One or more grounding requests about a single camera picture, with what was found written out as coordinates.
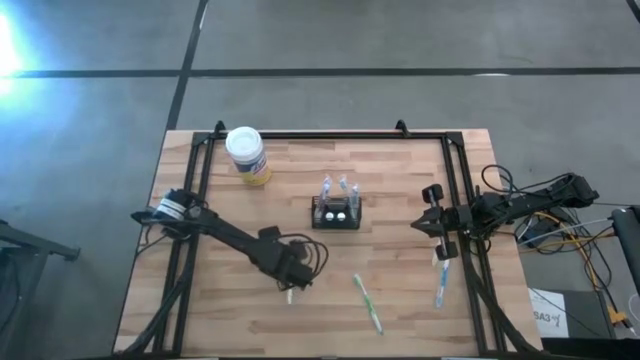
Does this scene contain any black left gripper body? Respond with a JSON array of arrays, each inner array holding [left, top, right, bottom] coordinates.
[[257, 225, 317, 292]]

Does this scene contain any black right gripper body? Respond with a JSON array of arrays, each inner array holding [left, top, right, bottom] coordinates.
[[422, 183, 474, 261]]

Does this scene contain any white paper sheet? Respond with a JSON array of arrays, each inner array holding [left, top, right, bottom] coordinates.
[[527, 287, 571, 338]]

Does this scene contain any Lysol wipes canister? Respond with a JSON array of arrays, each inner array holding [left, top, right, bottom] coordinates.
[[224, 125, 273, 188]]

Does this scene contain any black tube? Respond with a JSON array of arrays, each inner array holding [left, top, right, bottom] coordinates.
[[610, 204, 640, 297]]

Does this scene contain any black metal stand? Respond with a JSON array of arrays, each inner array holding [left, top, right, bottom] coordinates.
[[0, 219, 82, 360]]

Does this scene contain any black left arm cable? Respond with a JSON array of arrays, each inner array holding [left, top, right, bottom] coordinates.
[[277, 232, 331, 283]]

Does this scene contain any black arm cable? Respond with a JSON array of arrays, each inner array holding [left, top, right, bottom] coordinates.
[[277, 232, 331, 283], [481, 163, 574, 202]]

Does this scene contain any black wire caddy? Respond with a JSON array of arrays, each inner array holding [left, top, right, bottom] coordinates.
[[311, 195, 363, 232]]

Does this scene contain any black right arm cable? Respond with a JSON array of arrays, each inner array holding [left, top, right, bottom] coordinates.
[[481, 163, 574, 202]]

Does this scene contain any white cable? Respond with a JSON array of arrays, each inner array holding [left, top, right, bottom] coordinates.
[[516, 216, 617, 247]]

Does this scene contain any black aluminium table frame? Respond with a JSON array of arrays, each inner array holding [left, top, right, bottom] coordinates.
[[117, 119, 544, 360]]

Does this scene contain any orange cable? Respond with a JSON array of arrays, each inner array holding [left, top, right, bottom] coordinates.
[[518, 209, 629, 322]]

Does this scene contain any yellow cable connector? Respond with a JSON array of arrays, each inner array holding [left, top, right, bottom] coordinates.
[[606, 306, 629, 328]]

